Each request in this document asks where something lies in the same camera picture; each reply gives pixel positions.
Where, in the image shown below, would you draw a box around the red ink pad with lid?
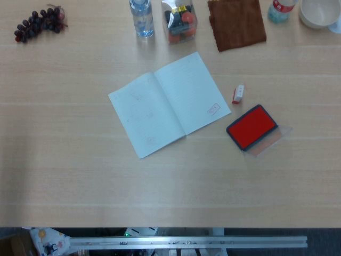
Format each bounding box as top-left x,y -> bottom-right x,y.
226,104 -> 293,159

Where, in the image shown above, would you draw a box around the brown folded cloth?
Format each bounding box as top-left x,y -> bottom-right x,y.
207,0 -> 267,52

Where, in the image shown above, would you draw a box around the clear plastic water bottle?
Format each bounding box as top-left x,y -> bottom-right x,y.
129,0 -> 155,38

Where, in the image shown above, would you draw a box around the small red-white stamp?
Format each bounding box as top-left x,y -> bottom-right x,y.
231,84 -> 245,105

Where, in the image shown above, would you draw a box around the white cup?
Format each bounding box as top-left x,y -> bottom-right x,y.
328,20 -> 341,34

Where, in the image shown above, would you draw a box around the open white notebook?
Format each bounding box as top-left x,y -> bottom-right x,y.
108,51 -> 232,159

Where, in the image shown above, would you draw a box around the white patterned plastic bag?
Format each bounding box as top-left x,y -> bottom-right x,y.
29,227 -> 72,256

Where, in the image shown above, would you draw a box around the red label plastic bottle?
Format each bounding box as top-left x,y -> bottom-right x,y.
267,0 -> 298,24

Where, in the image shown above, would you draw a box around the cream ceramic bowl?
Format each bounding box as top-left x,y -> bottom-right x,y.
298,0 -> 341,29

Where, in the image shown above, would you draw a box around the cardboard box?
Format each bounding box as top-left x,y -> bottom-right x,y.
0,232 -> 34,256

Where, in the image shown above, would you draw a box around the dark purple grape bunch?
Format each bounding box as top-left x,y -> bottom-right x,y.
14,4 -> 69,44

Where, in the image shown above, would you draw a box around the aluminium profile rail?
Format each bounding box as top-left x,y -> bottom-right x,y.
69,235 -> 308,251

